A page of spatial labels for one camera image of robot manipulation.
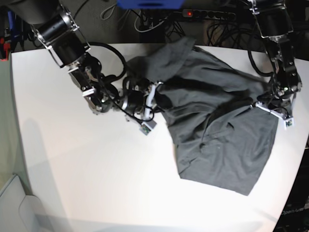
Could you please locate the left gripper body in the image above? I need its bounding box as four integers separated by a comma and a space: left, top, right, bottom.
252, 93, 293, 120

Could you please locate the blue box overhead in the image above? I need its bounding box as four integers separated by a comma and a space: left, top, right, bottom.
117, 0, 184, 9

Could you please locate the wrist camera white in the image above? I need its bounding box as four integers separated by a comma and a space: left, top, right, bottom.
140, 120, 157, 135
283, 117, 295, 130

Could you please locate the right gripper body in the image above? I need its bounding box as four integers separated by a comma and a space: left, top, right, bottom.
124, 82, 163, 123

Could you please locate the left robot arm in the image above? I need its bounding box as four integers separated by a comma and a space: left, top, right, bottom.
249, 0, 302, 122

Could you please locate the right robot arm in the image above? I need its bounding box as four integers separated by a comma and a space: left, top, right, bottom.
0, 0, 159, 125

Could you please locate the red clamp at left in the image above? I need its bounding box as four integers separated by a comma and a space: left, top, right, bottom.
0, 37, 11, 61

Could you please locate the black power strip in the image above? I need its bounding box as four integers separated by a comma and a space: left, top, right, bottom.
182, 9, 236, 20

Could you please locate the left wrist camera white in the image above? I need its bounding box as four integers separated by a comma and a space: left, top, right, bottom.
283, 117, 295, 130

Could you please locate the dark grey t-shirt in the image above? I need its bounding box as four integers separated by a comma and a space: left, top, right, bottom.
128, 38, 278, 195

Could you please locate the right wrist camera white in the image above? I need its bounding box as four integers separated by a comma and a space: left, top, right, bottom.
140, 120, 157, 135

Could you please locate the black floor cable bundle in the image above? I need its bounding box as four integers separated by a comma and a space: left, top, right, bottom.
205, 14, 254, 49

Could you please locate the white cable loop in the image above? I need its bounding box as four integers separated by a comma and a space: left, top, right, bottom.
134, 14, 167, 33

